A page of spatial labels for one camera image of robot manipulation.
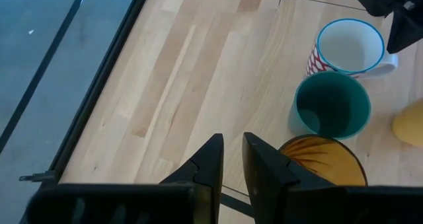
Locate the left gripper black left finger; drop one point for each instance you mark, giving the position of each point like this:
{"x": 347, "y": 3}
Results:
{"x": 208, "y": 164}

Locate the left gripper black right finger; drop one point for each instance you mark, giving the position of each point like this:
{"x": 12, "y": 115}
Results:
{"x": 267, "y": 171}

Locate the red white patterned mug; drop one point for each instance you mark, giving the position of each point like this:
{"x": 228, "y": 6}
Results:
{"x": 347, "y": 45}

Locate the amber ribbed glass cup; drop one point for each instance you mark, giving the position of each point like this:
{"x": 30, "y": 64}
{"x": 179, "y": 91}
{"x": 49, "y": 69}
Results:
{"x": 330, "y": 164}

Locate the teal cup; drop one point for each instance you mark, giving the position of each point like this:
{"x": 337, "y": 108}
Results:
{"x": 330, "y": 98}

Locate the yellow and white ceramic mug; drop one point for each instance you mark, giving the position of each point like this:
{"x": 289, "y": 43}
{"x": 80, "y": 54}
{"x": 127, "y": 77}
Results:
{"x": 411, "y": 125}

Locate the black aluminium table frame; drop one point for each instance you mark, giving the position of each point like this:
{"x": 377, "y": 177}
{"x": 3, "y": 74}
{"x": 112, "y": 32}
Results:
{"x": 99, "y": 82}

